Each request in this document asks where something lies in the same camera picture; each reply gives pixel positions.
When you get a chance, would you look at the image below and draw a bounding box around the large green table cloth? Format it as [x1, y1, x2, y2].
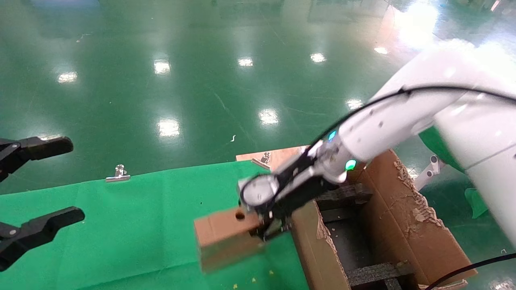
[0, 160, 309, 290]

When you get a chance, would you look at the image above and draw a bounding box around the black camera cable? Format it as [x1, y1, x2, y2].
[304, 85, 516, 290]

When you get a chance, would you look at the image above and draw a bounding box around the silver binder clip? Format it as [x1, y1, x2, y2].
[252, 152, 273, 170]
[106, 164, 131, 183]

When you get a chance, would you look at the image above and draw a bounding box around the large open brown carton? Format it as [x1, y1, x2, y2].
[290, 148, 478, 290]

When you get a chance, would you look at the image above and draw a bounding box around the white metal bracket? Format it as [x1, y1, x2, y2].
[414, 155, 446, 191]

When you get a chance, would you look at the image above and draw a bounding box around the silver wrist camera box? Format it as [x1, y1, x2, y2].
[238, 174, 281, 214]

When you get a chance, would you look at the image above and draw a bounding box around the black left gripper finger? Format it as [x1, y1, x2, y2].
[0, 207, 85, 272]
[0, 136, 74, 182]

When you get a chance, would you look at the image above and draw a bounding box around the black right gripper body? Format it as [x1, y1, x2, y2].
[258, 153, 343, 221]

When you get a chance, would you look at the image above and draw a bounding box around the small brown cardboard box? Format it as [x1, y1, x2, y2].
[193, 207, 266, 273]

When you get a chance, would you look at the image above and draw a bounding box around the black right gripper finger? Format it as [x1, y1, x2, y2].
[258, 217, 291, 242]

